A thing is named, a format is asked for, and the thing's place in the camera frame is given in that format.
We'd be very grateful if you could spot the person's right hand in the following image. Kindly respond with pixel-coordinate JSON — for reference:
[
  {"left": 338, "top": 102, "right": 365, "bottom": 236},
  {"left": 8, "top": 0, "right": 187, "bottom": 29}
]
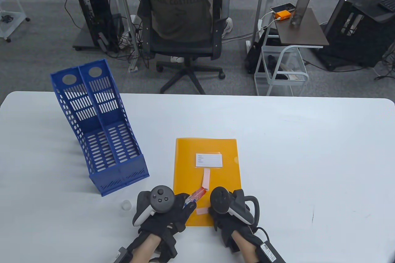
[{"left": 208, "top": 208, "right": 262, "bottom": 247}]

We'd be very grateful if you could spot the person's left hand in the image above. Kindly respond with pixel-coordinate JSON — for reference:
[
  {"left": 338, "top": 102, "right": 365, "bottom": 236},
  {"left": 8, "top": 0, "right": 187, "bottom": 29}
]
[{"left": 137, "top": 193, "right": 197, "bottom": 239}]

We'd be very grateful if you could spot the red and white glue stick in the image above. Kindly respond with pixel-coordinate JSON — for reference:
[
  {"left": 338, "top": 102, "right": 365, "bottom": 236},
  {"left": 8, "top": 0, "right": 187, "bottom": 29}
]
[{"left": 185, "top": 187, "right": 206, "bottom": 208}]

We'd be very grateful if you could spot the yellow L-shaped folder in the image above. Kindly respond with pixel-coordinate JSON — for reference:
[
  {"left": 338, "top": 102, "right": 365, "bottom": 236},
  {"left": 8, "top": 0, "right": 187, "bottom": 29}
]
[{"left": 173, "top": 138, "right": 242, "bottom": 227}]

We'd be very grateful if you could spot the person's left forearm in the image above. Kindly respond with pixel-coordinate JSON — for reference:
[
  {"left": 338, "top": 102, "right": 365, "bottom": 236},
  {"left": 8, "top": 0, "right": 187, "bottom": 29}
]
[{"left": 131, "top": 234, "right": 162, "bottom": 263}]

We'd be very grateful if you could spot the person's right forearm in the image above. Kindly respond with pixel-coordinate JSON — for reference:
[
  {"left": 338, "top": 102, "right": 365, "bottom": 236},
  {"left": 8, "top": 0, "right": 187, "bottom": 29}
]
[{"left": 231, "top": 232, "right": 260, "bottom": 263}]

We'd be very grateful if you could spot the white lined label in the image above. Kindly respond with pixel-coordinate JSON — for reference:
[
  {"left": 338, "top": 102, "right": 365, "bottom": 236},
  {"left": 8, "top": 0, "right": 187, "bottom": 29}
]
[{"left": 196, "top": 153, "right": 223, "bottom": 168}]

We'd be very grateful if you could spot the blue plastic file rack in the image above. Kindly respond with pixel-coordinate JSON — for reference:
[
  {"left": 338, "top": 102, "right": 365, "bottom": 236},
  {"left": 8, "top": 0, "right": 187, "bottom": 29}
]
[{"left": 50, "top": 59, "right": 150, "bottom": 197}]

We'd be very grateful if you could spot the black bag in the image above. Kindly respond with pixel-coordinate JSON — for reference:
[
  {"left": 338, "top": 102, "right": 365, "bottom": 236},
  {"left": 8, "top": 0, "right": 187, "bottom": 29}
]
[{"left": 245, "top": 29, "right": 278, "bottom": 74}]

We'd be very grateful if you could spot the black mesh office chair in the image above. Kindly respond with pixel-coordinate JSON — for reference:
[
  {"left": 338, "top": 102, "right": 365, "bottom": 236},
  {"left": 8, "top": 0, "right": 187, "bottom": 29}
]
[{"left": 133, "top": 0, "right": 232, "bottom": 95}]

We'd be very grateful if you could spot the white wheeled cart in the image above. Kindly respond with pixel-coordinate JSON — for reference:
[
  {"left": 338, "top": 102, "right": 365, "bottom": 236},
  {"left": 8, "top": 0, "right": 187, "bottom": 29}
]
[
  {"left": 0, "top": 0, "right": 31, "bottom": 43},
  {"left": 254, "top": 45, "right": 310, "bottom": 96}
]

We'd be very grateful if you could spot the brown side table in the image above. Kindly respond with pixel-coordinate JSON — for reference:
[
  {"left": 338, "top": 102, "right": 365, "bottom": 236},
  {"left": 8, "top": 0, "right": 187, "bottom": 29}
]
[{"left": 274, "top": 8, "right": 329, "bottom": 48}]

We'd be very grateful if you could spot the black computer tower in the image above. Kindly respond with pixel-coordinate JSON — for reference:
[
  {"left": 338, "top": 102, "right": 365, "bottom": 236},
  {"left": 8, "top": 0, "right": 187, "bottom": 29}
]
[{"left": 76, "top": 0, "right": 121, "bottom": 52}]

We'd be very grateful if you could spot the black smartphone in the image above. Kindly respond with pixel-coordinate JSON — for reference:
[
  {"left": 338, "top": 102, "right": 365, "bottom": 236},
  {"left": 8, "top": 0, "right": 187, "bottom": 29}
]
[{"left": 270, "top": 3, "right": 296, "bottom": 13}]

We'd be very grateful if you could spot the dark transparent water bottle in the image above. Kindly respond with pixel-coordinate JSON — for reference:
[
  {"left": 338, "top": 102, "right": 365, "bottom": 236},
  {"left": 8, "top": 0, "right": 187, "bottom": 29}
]
[{"left": 290, "top": 0, "right": 314, "bottom": 26}]

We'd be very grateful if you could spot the aluminium frame post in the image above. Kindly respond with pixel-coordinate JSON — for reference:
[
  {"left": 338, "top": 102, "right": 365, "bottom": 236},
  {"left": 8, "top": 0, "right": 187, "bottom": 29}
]
[
  {"left": 96, "top": 0, "right": 141, "bottom": 72},
  {"left": 253, "top": 0, "right": 268, "bottom": 47}
]

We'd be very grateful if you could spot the black open-frame computer case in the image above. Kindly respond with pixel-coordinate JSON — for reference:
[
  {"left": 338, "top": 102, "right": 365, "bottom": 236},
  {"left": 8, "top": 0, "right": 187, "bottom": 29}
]
[{"left": 318, "top": 0, "right": 395, "bottom": 72}]

